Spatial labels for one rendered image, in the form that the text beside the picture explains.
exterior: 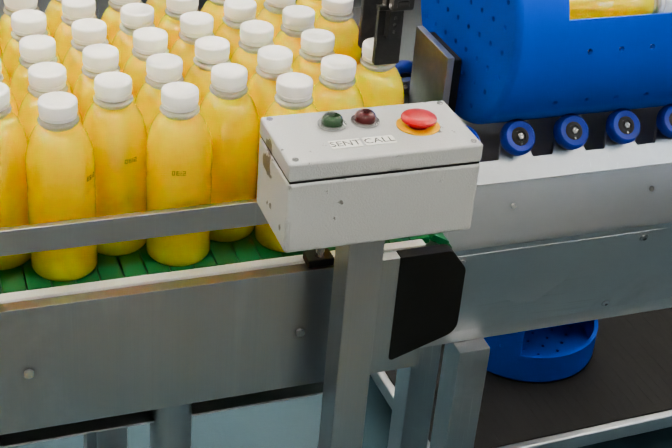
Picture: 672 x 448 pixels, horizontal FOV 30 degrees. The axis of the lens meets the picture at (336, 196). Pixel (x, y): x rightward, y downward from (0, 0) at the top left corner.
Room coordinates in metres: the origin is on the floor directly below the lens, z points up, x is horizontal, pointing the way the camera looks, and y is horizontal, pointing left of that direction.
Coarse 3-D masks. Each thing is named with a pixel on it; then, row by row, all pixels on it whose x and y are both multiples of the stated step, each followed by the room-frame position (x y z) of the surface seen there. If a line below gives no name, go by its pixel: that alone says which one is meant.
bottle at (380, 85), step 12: (360, 60) 1.31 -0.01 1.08; (360, 72) 1.30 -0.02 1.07; (372, 72) 1.30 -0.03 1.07; (384, 72) 1.30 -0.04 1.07; (396, 72) 1.31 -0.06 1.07; (360, 84) 1.29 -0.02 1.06; (372, 84) 1.29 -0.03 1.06; (384, 84) 1.29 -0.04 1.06; (396, 84) 1.30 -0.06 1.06; (372, 96) 1.28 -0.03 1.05; (384, 96) 1.28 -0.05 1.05; (396, 96) 1.29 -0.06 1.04
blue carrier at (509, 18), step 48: (432, 0) 1.54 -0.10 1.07; (480, 0) 1.42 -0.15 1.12; (528, 0) 1.34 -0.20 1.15; (480, 48) 1.40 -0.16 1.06; (528, 48) 1.33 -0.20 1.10; (576, 48) 1.35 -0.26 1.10; (624, 48) 1.38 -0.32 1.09; (480, 96) 1.39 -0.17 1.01; (528, 96) 1.35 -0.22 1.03; (576, 96) 1.37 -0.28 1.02; (624, 96) 1.41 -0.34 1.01
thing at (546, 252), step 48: (480, 192) 1.34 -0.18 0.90; (528, 192) 1.36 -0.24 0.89; (576, 192) 1.39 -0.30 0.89; (624, 192) 1.41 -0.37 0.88; (480, 240) 1.32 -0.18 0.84; (528, 240) 1.35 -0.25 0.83; (576, 240) 1.38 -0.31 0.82; (624, 240) 1.41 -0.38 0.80; (480, 288) 1.36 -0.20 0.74; (528, 288) 1.40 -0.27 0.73; (576, 288) 1.43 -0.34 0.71; (624, 288) 1.47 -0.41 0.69; (480, 336) 1.41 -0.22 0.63
